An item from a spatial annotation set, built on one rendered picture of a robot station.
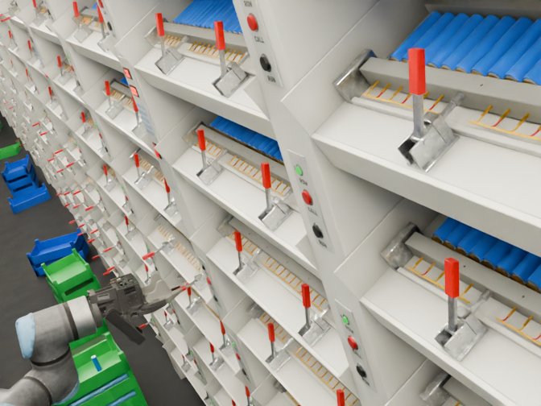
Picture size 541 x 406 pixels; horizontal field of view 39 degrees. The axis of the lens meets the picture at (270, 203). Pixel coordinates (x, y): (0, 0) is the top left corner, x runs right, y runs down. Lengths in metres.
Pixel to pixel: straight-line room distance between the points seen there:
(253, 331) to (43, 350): 0.48
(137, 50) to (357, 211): 0.71
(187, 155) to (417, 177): 0.89
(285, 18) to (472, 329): 0.34
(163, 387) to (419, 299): 2.58
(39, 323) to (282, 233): 0.84
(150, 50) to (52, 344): 0.71
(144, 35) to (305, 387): 0.69
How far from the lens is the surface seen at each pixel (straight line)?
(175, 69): 1.24
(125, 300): 1.78
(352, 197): 0.82
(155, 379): 3.40
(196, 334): 2.43
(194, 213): 1.52
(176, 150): 1.47
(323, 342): 1.16
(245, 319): 1.64
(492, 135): 0.60
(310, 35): 0.77
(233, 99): 0.98
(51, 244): 4.98
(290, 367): 1.47
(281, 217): 1.07
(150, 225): 2.26
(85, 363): 3.07
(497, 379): 0.71
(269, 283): 1.34
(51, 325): 1.76
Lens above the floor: 1.80
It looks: 23 degrees down
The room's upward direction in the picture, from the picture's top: 19 degrees counter-clockwise
